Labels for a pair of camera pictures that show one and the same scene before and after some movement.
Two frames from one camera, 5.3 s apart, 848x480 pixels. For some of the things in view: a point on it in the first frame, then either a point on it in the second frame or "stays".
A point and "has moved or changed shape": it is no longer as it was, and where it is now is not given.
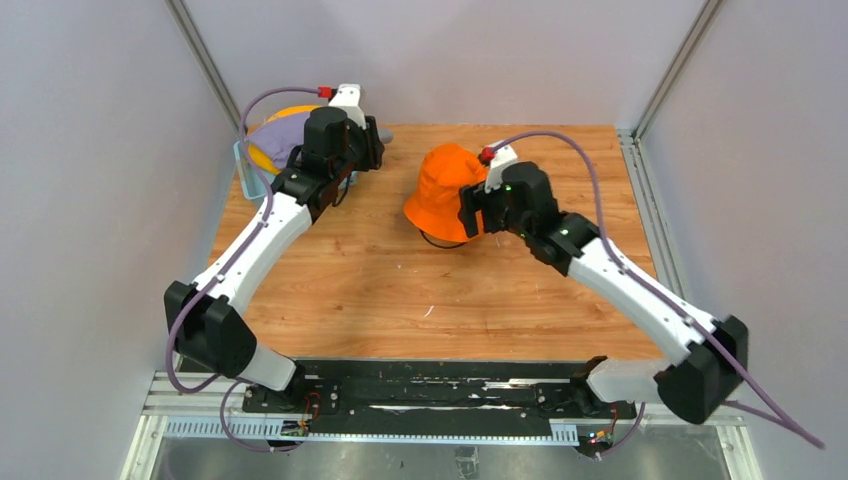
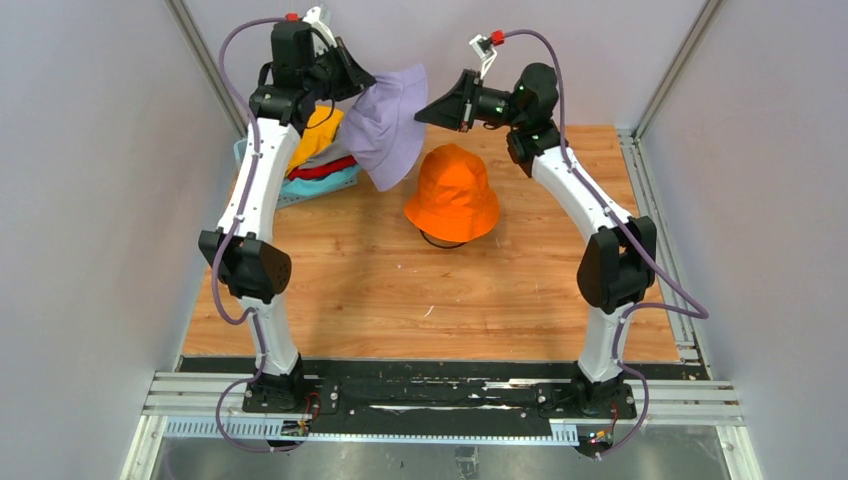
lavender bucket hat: (277, 139) has moved or changed shape
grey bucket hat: (385, 135) has moved or changed shape
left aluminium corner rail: (197, 46) stays
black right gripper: (474, 198) to (451, 109)
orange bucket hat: (444, 172) stays
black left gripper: (371, 146) to (353, 79)
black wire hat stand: (439, 246) stays
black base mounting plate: (510, 392) stays
